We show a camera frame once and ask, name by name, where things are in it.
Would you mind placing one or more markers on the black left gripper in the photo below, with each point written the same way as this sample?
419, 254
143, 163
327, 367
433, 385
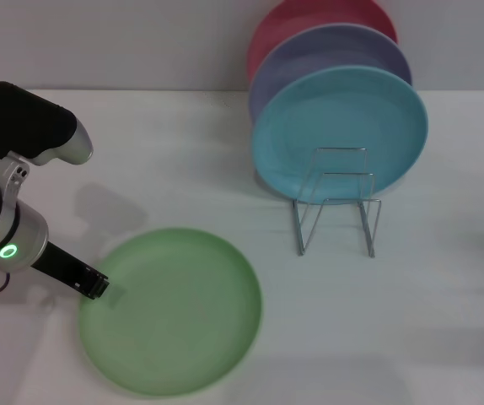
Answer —
60, 266

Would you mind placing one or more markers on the green round plate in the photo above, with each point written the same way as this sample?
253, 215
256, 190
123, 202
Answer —
174, 316

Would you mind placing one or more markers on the cyan round plate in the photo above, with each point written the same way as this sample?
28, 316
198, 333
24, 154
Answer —
339, 118

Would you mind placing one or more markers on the purple round plate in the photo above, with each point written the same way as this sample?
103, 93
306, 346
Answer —
330, 55

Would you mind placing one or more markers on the red round plate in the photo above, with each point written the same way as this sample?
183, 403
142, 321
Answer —
309, 17

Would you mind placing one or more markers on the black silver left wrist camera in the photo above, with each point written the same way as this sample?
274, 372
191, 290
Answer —
23, 118

